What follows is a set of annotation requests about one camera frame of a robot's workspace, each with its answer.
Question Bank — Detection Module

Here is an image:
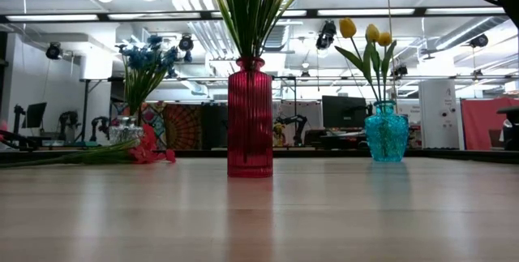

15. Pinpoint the white cabinet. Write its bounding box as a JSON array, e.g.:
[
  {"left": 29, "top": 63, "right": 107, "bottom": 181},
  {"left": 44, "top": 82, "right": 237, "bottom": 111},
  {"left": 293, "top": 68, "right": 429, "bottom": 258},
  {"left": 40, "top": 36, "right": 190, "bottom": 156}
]
[{"left": 418, "top": 79, "right": 459, "bottom": 149}]

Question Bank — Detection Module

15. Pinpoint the silver ventilation duct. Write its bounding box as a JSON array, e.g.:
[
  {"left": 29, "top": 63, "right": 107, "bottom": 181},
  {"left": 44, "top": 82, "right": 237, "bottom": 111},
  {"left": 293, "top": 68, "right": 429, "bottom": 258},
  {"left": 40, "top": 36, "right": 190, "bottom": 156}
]
[{"left": 245, "top": 0, "right": 304, "bottom": 52}]

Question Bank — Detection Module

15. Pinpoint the white ceiling box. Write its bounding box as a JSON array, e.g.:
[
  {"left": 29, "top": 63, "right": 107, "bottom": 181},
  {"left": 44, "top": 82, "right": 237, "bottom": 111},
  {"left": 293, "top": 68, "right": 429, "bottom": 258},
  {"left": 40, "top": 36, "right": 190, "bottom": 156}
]
[{"left": 79, "top": 53, "right": 114, "bottom": 80}]

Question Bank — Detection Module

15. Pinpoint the red partition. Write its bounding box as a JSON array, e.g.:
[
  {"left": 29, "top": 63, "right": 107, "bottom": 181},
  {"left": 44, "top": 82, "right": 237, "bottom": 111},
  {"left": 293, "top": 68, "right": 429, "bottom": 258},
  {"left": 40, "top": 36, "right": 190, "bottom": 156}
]
[{"left": 461, "top": 97, "right": 519, "bottom": 149}]

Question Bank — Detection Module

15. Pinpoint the red ribbed glass vase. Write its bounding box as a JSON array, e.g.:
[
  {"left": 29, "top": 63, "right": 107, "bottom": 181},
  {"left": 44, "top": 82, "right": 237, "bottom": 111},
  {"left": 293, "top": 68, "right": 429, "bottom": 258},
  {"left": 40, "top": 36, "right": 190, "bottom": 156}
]
[{"left": 226, "top": 56, "right": 275, "bottom": 179}]

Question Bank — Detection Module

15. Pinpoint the yellow artificial tulip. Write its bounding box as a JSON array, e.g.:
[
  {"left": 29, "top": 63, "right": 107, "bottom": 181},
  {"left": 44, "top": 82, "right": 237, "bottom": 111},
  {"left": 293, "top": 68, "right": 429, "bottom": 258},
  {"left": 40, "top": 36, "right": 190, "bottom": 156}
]
[
  {"left": 376, "top": 31, "right": 398, "bottom": 103},
  {"left": 334, "top": 17, "right": 380, "bottom": 103},
  {"left": 362, "top": 23, "right": 384, "bottom": 103}
]

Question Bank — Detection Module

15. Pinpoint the colourful patterned tapestry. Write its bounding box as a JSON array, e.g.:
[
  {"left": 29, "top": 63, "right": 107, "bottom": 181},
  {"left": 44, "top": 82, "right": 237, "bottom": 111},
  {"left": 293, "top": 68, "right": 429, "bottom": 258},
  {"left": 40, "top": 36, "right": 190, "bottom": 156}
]
[{"left": 111, "top": 101, "right": 204, "bottom": 150}]

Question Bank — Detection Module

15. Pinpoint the black computer monitor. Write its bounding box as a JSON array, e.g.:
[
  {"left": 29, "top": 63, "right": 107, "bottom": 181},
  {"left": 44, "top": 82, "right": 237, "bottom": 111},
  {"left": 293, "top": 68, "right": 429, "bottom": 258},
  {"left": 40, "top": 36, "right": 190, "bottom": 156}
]
[
  {"left": 22, "top": 101, "right": 48, "bottom": 130},
  {"left": 322, "top": 95, "right": 368, "bottom": 129}
]

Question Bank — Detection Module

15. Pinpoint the clear glass vase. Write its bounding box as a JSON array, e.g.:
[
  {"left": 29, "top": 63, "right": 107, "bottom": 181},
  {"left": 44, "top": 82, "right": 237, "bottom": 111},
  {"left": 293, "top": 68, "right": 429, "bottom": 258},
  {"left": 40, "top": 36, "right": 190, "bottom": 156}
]
[{"left": 108, "top": 114, "right": 144, "bottom": 146}]

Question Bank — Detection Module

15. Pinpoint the black ceiling spotlight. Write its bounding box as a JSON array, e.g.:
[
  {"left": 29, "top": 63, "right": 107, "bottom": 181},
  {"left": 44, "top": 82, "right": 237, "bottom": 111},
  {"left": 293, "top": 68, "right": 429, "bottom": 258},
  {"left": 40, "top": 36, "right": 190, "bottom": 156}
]
[
  {"left": 45, "top": 41, "right": 65, "bottom": 61},
  {"left": 315, "top": 20, "right": 337, "bottom": 51},
  {"left": 392, "top": 63, "right": 409, "bottom": 79},
  {"left": 178, "top": 33, "right": 195, "bottom": 53},
  {"left": 469, "top": 33, "right": 490, "bottom": 49}
]

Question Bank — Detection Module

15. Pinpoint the black metal frame post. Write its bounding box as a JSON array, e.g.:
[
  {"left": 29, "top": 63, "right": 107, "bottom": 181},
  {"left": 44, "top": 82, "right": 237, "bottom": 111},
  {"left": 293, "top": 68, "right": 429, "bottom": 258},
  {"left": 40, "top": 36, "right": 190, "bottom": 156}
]
[{"left": 0, "top": 6, "right": 519, "bottom": 165}]

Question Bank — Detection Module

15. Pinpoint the teal glass vase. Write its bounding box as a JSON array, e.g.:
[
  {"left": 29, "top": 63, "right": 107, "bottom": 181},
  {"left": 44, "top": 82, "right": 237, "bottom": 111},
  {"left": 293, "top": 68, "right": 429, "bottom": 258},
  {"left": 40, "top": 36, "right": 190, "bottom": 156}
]
[{"left": 363, "top": 100, "right": 410, "bottom": 163}]

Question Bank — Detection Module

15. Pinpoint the white LED light bar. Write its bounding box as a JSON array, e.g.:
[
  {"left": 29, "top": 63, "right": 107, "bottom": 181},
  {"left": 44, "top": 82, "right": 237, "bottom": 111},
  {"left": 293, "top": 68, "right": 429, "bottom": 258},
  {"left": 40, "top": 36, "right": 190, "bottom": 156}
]
[
  {"left": 107, "top": 12, "right": 202, "bottom": 20},
  {"left": 425, "top": 6, "right": 506, "bottom": 15},
  {"left": 6, "top": 14, "right": 100, "bottom": 23},
  {"left": 210, "top": 9, "right": 308, "bottom": 19},
  {"left": 317, "top": 8, "right": 416, "bottom": 16}
]

